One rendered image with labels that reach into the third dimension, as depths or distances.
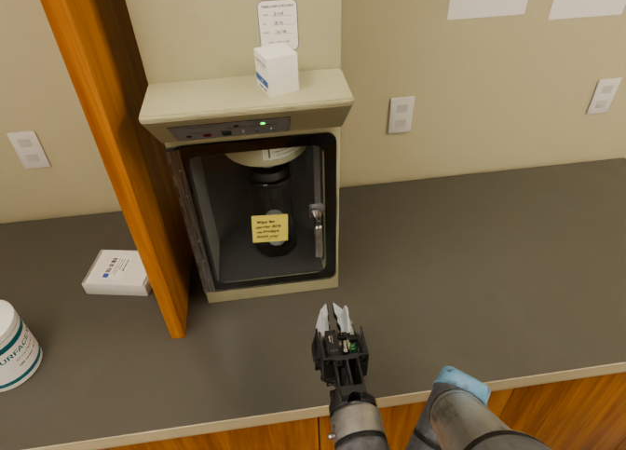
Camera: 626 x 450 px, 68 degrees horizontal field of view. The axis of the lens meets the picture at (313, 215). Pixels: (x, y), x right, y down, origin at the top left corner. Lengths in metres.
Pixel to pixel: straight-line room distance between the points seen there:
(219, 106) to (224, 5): 0.15
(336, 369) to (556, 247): 0.83
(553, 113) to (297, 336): 1.04
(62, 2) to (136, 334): 0.73
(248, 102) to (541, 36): 0.96
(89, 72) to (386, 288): 0.80
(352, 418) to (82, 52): 0.62
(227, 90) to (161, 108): 0.11
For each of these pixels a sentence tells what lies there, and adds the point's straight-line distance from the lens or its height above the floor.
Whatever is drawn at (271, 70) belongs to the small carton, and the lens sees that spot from 0.72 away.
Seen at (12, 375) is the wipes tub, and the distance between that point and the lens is 1.18.
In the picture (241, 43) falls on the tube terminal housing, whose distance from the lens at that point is 0.80.
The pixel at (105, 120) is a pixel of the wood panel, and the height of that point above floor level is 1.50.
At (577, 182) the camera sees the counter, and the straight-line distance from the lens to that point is 1.68.
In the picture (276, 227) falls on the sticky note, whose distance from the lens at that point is 0.99.
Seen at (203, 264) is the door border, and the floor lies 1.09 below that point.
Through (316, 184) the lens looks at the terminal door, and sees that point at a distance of 0.93.
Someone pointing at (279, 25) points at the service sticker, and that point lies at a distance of 0.79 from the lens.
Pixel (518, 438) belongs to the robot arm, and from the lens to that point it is 0.43.
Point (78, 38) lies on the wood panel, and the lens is 0.73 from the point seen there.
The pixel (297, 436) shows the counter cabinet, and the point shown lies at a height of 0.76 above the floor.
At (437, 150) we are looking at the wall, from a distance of 1.53.
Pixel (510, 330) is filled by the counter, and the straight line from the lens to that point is 1.17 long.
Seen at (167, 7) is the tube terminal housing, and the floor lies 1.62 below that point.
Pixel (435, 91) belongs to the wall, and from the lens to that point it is 1.42.
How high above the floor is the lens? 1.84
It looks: 41 degrees down
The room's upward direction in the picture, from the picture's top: 2 degrees counter-clockwise
